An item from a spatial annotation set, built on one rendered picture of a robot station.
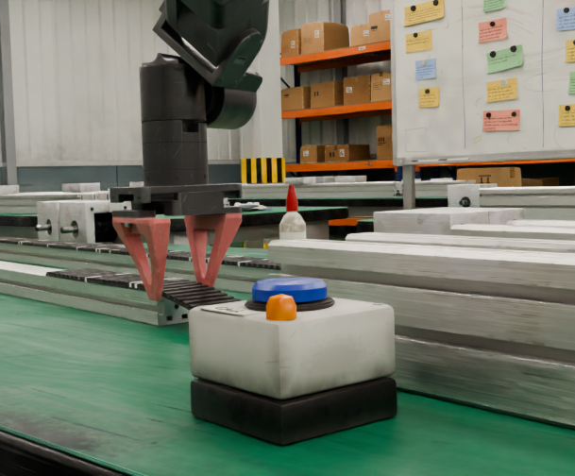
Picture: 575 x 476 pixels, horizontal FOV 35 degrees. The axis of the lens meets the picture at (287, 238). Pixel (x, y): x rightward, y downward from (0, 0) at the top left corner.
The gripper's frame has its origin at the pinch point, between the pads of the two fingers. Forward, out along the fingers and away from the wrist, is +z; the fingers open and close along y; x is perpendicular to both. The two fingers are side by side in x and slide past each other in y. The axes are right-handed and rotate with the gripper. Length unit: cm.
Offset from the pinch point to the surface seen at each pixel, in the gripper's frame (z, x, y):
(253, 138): -46, 649, 498
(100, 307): 2.6, 11.3, -2.1
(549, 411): 2.4, -41.9, -4.9
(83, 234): -1, 75, 28
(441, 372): 1.5, -34.9, -4.9
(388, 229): -4.8, -12.3, 14.0
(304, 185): -3, 352, 311
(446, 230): -4.8, -18.9, 14.0
